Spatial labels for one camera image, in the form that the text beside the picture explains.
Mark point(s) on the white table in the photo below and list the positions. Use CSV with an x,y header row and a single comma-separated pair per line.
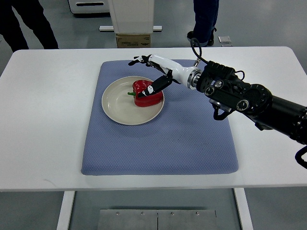
x,y
46,98

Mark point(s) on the blue textured mat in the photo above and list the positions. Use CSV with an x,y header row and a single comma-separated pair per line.
x,y
183,139

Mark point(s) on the small silver floor object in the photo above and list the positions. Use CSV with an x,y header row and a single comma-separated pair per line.
x,y
225,41

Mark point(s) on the red bell pepper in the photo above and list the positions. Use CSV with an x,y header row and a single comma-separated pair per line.
x,y
138,87

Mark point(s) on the cardboard box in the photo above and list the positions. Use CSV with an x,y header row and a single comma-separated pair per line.
x,y
133,40

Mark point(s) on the person in dark trousers left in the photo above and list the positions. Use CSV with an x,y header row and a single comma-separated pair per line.
x,y
32,14

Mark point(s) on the white cabinet with handle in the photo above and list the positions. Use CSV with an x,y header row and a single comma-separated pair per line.
x,y
88,6

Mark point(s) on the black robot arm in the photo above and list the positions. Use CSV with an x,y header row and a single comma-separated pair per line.
x,y
228,93

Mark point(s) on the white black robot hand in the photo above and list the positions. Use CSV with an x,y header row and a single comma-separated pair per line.
x,y
172,72

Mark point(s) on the metal floor plate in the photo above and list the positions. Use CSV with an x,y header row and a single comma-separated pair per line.
x,y
152,219

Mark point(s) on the cream round plate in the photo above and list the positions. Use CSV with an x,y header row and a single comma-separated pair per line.
x,y
120,107

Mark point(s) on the white pedestal column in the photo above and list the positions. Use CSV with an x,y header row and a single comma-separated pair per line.
x,y
131,17

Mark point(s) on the person in jeans right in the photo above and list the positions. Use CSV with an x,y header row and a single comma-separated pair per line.
x,y
206,13

